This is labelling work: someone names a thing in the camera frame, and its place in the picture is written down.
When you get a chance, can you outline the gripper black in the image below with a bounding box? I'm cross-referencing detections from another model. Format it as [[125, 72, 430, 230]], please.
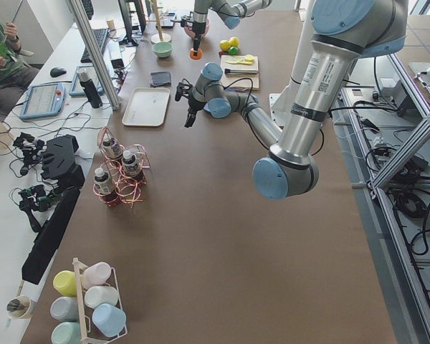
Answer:
[[180, 11, 208, 54], [175, 80, 203, 128]]

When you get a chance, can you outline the orange fruit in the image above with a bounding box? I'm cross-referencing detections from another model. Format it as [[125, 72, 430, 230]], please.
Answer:
[[189, 48, 204, 60]]

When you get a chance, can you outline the blue plate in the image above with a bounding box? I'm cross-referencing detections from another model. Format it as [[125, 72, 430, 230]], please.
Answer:
[[225, 85, 244, 90]]

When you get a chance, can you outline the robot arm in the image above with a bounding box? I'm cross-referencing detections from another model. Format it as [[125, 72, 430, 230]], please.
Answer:
[[176, 1, 408, 199], [181, 0, 272, 59]]

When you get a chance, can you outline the pink bowl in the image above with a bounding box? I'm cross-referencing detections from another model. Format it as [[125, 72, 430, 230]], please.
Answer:
[[183, 19, 210, 39]]

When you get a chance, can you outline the yellow lemon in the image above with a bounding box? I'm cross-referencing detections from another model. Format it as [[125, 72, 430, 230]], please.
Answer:
[[229, 37, 239, 47], [219, 40, 231, 52]]

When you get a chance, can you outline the mint green bowl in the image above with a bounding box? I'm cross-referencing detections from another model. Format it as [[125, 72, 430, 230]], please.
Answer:
[[152, 42, 173, 58]]

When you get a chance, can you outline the green lime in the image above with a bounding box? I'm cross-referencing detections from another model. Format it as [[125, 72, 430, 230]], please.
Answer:
[[226, 46, 239, 55]]

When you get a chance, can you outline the round wooden stand base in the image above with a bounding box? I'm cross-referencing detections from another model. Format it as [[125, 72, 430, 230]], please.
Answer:
[[150, 0, 172, 44]]

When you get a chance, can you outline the beige plastic tray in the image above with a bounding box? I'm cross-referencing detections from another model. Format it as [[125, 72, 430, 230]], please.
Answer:
[[122, 87, 170, 127]]

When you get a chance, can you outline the grey folded cloth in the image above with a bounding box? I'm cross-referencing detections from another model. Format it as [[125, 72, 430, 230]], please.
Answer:
[[150, 71, 171, 87]]

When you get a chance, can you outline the wooden cutting board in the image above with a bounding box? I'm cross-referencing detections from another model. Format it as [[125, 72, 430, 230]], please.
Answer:
[[220, 55, 259, 90]]

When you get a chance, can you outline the yellow peeler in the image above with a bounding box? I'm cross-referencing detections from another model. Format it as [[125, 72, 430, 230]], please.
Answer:
[[226, 54, 255, 65]]

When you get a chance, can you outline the black monitor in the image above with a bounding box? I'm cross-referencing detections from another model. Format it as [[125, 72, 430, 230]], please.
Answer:
[[118, 0, 146, 47]]

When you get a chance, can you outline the dark sauce bottle middle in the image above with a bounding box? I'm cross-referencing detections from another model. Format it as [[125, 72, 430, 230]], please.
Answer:
[[122, 150, 144, 183]]

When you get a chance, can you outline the dark sauce bottle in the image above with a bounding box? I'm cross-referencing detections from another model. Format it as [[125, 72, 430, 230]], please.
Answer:
[[122, 150, 144, 183], [94, 167, 120, 206], [102, 136, 123, 160]]

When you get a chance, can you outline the dark sauce bottle back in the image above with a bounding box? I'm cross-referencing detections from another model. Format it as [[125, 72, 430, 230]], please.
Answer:
[[102, 136, 123, 160]]

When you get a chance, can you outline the black keyboard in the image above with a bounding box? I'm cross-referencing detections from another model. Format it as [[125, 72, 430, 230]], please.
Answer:
[[80, 28, 109, 63]]

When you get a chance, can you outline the black thermos bottle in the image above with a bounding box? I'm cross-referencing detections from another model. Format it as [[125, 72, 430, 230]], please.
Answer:
[[77, 69, 102, 108]]

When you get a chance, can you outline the dark sauce bottle front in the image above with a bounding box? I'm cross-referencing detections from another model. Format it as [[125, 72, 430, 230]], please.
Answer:
[[94, 167, 120, 206]]

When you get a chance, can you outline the blue teach pendant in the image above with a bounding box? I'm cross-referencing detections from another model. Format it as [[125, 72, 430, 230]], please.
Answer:
[[69, 64, 104, 97], [19, 82, 65, 120]]

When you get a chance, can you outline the black computer mouse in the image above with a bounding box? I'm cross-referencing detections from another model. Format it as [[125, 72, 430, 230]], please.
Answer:
[[49, 67, 67, 77]]

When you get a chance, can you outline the pink cup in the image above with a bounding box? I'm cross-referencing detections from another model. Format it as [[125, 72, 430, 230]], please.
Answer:
[[81, 262, 111, 290]]

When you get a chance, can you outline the seated person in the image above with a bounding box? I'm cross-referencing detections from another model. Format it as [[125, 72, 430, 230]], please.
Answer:
[[0, 22, 39, 121]]

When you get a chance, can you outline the white cup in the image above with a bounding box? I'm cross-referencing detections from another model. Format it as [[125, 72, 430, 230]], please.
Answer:
[[84, 286, 119, 309]]

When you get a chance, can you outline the yellow cup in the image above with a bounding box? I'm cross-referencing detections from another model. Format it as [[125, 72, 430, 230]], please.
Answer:
[[53, 270, 77, 297]]

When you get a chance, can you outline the blue cup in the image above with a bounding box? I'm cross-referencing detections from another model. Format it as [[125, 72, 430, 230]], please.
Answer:
[[92, 303, 126, 338]]

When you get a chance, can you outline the grey cup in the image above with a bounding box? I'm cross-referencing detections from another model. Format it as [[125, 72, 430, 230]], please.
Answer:
[[49, 296, 79, 322]]

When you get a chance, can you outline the mint cup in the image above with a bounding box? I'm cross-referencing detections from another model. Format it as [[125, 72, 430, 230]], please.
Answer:
[[51, 322, 81, 344]]

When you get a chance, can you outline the paper cup with tools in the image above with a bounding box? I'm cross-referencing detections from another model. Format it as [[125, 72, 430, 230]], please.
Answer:
[[6, 295, 35, 320]]

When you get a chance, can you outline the black handled knife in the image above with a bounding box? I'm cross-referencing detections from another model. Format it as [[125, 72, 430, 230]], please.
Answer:
[[224, 68, 259, 75]]

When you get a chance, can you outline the copper wire bottle rack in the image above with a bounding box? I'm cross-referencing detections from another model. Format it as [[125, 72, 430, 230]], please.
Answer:
[[92, 127, 151, 208]]

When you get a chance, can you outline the white wire cup rack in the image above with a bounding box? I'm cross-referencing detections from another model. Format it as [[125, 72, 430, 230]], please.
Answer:
[[72, 257, 128, 343]]

